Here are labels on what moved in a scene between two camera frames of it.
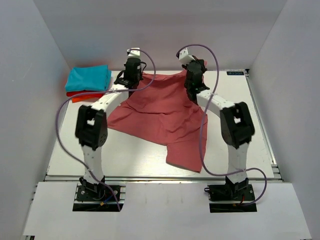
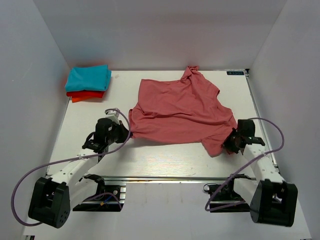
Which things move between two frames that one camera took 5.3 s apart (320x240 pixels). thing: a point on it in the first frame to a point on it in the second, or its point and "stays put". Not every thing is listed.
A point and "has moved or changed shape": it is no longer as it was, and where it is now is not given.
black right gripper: (203, 63) to (227, 144)
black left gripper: (140, 72) to (124, 130)
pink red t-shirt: (159, 109) has moved or changed shape
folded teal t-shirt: (90, 78) stays put
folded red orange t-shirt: (87, 97) stays put
